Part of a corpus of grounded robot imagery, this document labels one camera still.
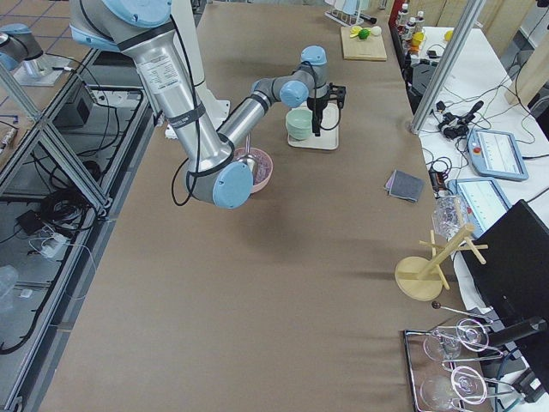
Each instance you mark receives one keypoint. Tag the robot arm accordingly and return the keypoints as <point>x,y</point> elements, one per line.
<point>18,45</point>
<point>146,32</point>

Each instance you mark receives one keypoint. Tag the aluminium frame post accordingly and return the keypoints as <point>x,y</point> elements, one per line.
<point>453,50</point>

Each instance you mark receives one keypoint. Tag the green bowl on tray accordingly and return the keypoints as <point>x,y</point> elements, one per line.
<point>298,138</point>

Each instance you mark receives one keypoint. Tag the green bowl robot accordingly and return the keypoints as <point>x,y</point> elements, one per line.
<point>297,131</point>
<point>299,118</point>

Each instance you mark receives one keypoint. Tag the blue teach pendant tablet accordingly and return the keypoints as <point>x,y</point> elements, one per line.
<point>496,154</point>

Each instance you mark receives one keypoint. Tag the wooden cup tree stand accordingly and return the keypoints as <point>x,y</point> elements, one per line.
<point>423,279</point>

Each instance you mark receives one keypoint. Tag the wooden cutting board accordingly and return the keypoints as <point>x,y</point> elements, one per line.
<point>370,49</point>

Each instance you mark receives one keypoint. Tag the metal ice scoop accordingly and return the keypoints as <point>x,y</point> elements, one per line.
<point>248,158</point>

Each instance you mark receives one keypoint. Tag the white wire dish rack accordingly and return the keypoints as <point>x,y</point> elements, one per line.
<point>349,12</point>

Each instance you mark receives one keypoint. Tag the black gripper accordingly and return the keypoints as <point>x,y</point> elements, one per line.
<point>316,106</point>

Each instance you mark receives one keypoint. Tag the pink bowl with ice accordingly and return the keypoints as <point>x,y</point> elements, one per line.
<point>264,169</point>

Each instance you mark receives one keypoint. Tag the grey folded cloth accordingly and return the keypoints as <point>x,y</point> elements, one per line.
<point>404,186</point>

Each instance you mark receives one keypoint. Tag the black monitor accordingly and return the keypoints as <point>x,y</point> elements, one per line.
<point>514,279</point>

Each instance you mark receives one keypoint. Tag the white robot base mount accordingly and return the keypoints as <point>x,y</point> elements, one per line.
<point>185,20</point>

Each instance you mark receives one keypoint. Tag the cream rabbit tray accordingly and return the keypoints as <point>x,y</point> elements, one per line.
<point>329,138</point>

